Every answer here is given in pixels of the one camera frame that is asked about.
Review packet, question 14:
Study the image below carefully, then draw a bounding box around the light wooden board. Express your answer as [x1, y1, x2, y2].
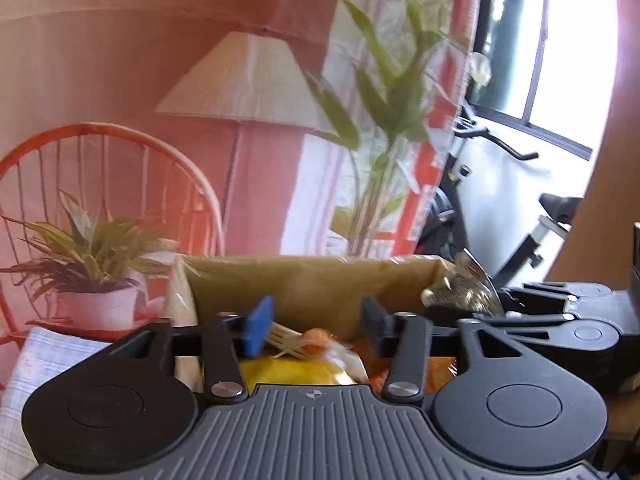
[542, 0, 640, 287]

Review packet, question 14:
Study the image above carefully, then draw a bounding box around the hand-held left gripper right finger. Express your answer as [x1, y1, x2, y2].
[360, 296, 532, 404]

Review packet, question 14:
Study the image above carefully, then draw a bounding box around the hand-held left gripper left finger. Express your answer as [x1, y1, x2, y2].
[107, 295, 275, 405]

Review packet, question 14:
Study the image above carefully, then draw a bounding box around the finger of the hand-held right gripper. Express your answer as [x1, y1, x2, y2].
[500, 282, 614, 314]
[472, 312, 577, 357]

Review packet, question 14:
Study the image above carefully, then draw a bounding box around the brown cardboard box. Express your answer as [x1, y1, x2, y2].
[167, 255, 459, 392]

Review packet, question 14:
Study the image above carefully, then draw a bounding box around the dark framed window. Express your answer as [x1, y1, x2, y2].
[472, 0, 622, 162]

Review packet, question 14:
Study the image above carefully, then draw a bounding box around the yellow snack bag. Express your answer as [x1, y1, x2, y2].
[235, 357, 364, 389]

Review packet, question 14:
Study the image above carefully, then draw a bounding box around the printed room wall backdrop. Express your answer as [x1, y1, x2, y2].
[0, 0, 484, 391]

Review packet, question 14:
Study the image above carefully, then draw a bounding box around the white plastic bag on pole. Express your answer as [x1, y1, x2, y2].
[467, 52, 494, 87]

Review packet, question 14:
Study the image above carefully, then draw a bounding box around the black exercise bike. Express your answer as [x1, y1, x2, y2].
[415, 105, 584, 287]

